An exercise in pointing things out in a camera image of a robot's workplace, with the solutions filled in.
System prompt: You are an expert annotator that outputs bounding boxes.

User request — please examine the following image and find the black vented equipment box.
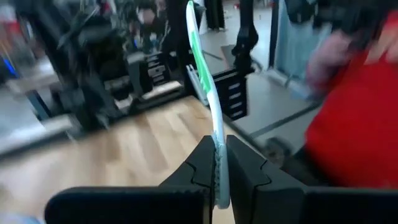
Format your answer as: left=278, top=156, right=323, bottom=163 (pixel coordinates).
left=213, top=70, right=249, bottom=123
left=144, top=52, right=172, bottom=88

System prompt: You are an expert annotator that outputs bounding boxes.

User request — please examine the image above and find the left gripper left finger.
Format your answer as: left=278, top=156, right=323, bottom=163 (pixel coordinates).
left=159, top=135, right=217, bottom=224

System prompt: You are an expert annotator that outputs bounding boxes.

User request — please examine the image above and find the person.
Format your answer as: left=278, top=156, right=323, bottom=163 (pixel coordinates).
left=281, top=0, right=398, bottom=191

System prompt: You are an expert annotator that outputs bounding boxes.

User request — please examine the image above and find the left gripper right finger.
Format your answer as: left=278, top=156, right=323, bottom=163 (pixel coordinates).
left=226, top=135, right=307, bottom=224

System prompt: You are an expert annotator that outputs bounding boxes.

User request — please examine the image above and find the green and white toothbrush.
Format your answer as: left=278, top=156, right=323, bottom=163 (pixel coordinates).
left=185, top=0, right=231, bottom=210

